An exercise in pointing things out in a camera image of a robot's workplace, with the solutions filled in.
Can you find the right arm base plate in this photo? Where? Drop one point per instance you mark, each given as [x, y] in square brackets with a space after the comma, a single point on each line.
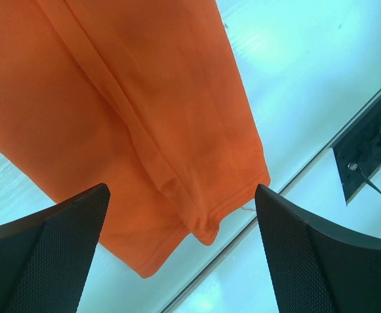
[357, 149]

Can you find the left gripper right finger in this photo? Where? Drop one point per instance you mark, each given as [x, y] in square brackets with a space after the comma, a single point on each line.
[317, 265]

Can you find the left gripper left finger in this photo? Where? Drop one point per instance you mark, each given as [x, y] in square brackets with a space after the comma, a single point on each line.
[45, 257]

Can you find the orange t shirt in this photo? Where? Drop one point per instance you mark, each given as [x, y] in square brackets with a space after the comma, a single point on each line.
[144, 96]

